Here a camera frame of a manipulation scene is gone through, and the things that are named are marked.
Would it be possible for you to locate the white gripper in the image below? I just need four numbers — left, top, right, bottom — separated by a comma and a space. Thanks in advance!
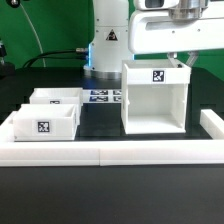
129, 0, 224, 67

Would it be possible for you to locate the white drawer cabinet box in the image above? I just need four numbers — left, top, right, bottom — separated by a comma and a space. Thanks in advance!
121, 59, 191, 134

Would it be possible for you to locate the white front drawer with tag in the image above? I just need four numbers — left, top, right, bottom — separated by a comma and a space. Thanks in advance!
13, 104, 80, 141

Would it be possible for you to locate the white drawer with tag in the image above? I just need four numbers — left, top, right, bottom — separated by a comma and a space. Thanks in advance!
13, 104, 80, 141
29, 88, 83, 106

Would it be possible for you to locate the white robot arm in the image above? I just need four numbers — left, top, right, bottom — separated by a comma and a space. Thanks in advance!
84, 0, 224, 79

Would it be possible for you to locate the white rear drawer with tag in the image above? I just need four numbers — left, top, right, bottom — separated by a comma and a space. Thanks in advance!
29, 88, 83, 106

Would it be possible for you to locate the fiducial marker sheet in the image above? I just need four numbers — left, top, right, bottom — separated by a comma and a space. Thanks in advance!
83, 89, 122, 103

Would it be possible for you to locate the white fence frame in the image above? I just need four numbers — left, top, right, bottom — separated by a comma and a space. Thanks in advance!
0, 110, 224, 167

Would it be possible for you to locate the black cable bundle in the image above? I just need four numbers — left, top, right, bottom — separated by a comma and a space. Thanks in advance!
21, 47, 90, 69

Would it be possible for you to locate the thin grey background cable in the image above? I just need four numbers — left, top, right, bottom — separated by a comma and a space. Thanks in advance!
9, 0, 48, 68

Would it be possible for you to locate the black camera stand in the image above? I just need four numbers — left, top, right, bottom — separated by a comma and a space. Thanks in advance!
0, 39, 15, 78

